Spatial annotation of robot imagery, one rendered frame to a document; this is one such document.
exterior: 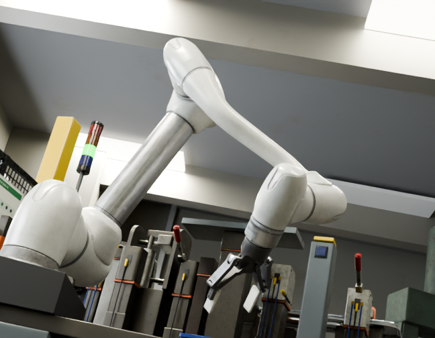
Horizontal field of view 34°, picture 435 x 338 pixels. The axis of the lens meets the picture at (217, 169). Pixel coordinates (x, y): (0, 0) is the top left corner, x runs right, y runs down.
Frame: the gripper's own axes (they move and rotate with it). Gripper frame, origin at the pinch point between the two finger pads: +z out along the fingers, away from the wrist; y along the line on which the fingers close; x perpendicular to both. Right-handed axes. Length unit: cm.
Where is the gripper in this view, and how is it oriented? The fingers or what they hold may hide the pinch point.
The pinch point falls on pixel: (229, 306)
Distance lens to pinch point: 188.8
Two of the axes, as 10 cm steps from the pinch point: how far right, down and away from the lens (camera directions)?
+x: 5.2, 4.7, -7.2
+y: -7.7, -1.1, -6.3
